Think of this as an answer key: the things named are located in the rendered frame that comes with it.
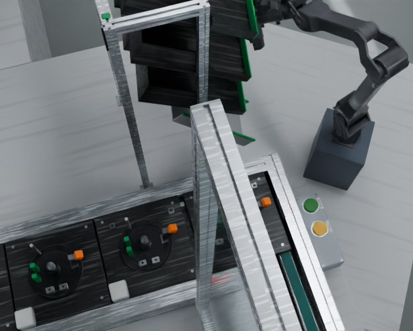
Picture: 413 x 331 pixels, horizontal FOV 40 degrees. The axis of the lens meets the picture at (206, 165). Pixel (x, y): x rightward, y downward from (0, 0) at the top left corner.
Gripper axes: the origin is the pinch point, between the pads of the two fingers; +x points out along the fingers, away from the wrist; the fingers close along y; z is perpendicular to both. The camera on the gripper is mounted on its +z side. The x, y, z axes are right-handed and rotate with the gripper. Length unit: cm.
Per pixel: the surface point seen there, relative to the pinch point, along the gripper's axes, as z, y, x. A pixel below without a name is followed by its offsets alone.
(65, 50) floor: -103, -85, 104
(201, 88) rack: 12.2, 27.6, 6.8
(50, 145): -27, 13, 65
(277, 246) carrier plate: -34, 52, -2
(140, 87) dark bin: 9.8, 22.8, 22.1
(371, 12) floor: -143, -103, -54
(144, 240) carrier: -17, 51, 30
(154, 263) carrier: -23, 56, 30
